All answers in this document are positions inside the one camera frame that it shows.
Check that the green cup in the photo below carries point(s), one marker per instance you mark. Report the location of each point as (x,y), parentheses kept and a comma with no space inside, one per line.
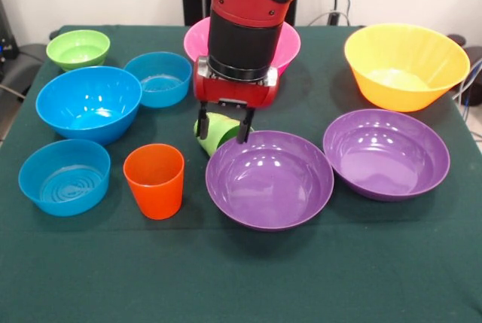
(222,131)

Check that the small green bowl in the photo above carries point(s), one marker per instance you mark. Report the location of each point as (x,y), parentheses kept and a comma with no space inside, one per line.
(77,50)

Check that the yellow bowl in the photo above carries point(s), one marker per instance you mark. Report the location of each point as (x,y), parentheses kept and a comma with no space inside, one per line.
(406,59)

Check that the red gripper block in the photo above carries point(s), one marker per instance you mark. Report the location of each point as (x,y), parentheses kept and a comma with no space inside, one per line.
(233,91)

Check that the black grey equipment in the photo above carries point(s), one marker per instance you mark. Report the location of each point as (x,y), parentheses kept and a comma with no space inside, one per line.
(28,63)

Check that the pink bowl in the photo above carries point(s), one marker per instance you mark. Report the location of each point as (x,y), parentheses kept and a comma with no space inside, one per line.
(290,44)

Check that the small blue bowl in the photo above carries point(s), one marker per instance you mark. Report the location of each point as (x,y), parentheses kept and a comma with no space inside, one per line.
(64,180)
(158,70)

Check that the purple bowl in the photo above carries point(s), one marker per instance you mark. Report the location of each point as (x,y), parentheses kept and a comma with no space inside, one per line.
(269,187)
(384,157)

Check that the dark green tablecloth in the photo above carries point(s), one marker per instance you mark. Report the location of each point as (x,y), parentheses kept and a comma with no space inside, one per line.
(241,270)

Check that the large blue bowl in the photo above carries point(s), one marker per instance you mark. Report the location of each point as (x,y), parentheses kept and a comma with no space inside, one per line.
(88,104)

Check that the orange cup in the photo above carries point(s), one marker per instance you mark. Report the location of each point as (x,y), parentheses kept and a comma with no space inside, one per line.
(156,187)

